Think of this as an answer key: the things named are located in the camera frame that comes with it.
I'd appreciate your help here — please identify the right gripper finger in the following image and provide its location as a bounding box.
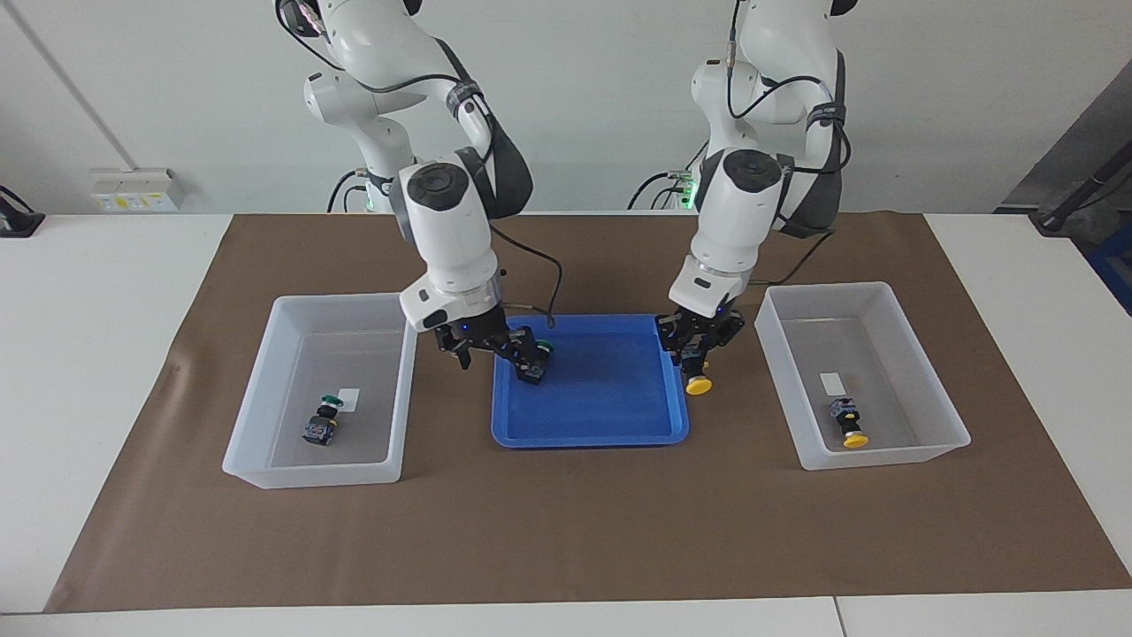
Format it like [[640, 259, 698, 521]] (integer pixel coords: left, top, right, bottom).
[[435, 329, 474, 371], [500, 326, 542, 377]]

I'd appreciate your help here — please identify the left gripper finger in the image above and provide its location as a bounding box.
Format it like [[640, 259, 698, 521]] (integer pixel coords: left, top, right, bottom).
[[703, 311, 746, 371], [656, 311, 691, 371]]

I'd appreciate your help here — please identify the green push button switch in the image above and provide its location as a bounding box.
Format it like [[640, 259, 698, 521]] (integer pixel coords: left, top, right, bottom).
[[520, 341, 555, 387], [303, 395, 344, 447]]

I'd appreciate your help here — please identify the yellow push button switch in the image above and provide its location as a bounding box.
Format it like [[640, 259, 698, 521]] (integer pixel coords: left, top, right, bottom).
[[681, 345, 715, 396], [829, 398, 870, 450]]

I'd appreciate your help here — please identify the blue plastic tray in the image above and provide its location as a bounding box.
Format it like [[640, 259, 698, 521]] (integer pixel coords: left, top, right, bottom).
[[491, 314, 691, 449]]

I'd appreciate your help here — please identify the translucent white plastic box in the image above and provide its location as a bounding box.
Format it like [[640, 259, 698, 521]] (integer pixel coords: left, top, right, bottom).
[[754, 281, 972, 471], [221, 292, 418, 490]]

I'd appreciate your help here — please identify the brown paper mat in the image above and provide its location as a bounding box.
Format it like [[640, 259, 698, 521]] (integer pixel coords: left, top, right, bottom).
[[44, 211, 1132, 614]]

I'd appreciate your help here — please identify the black tripod stand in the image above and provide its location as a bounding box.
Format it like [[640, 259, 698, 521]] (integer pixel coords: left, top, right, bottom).
[[1030, 142, 1132, 235]]

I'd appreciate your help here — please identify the blue crate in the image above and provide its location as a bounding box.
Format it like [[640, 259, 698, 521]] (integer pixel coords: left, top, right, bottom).
[[1083, 226, 1132, 315]]

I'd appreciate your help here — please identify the black desk device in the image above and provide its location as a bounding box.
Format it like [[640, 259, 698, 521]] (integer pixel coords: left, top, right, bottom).
[[0, 186, 45, 238]]

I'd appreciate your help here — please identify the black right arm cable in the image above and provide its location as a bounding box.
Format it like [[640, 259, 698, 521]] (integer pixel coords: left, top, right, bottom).
[[274, 0, 567, 333]]

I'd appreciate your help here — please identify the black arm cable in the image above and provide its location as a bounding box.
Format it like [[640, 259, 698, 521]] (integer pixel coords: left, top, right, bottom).
[[723, 0, 852, 288], [274, 0, 567, 333]]

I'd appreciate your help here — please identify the black base cable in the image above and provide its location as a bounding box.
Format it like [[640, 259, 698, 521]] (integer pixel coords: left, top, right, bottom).
[[628, 171, 695, 211], [327, 173, 368, 213]]

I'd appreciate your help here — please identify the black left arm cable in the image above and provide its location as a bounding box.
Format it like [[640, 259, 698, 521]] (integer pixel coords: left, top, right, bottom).
[[723, 0, 852, 288]]

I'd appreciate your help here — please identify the white wall socket strip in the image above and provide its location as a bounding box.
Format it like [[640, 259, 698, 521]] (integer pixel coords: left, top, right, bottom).
[[88, 168, 187, 213]]

